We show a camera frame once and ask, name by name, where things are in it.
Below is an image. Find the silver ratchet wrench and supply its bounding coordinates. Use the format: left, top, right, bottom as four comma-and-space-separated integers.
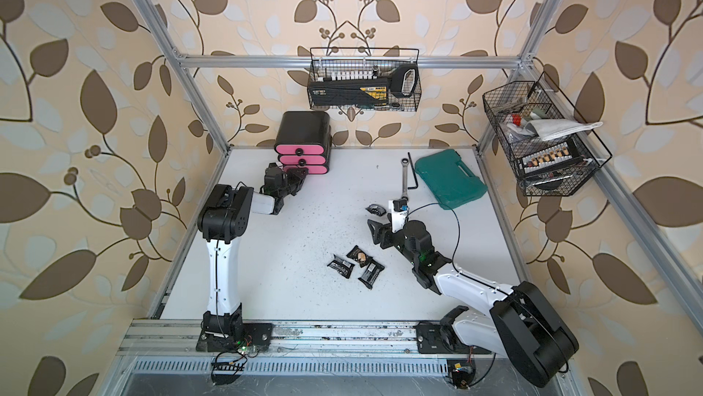
401, 157, 409, 200

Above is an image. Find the black yellow tool box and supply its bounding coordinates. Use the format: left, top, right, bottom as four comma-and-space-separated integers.
307, 64, 421, 111

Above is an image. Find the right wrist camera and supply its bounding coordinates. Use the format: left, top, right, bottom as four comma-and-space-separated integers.
388, 197, 409, 233

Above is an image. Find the small black round object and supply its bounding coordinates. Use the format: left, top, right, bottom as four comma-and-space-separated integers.
366, 204, 387, 218

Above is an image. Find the black cookie packet orange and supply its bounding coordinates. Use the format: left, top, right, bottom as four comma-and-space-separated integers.
346, 245, 373, 268

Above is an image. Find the black hex key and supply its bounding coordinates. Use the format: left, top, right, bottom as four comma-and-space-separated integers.
406, 152, 419, 190

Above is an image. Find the back wire basket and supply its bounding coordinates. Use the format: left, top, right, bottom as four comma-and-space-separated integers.
307, 46, 422, 112

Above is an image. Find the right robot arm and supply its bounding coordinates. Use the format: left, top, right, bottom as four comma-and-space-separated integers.
367, 220, 580, 388

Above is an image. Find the pink drawer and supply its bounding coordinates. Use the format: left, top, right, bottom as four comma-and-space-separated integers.
278, 154, 327, 167
275, 145, 326, 156
284, 165, 329, 175

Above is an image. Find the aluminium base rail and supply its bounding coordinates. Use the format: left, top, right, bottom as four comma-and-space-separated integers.
117, 319, 496, 359

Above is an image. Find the white paper in basket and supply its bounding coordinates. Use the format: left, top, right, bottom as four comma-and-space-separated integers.
525, 119, 603, 142

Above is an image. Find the drill bit set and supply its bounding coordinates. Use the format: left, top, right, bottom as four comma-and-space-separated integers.
518, 140, 587, 176

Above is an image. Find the black drawer cabinet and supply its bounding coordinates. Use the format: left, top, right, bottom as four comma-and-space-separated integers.
274, 111, 332, 170

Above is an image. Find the pink bottom drawer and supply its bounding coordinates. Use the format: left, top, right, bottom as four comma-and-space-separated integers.
284, 165, 329, 175

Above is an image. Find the green plastic tool case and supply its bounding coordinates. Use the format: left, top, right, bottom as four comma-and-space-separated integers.
415, 149, 487, 210

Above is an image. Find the wire basket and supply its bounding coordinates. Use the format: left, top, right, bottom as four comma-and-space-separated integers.
307, 46, 422, 112
483, 72, 613, 197

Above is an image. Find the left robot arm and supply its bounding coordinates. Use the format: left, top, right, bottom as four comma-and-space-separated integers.
197, 163, 309, 352

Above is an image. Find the pink top drawer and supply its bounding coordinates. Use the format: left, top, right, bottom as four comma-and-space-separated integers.
275, 145, 326, 156

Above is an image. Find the right wire basket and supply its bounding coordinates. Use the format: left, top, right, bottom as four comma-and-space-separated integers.
483, 72, 613, 197

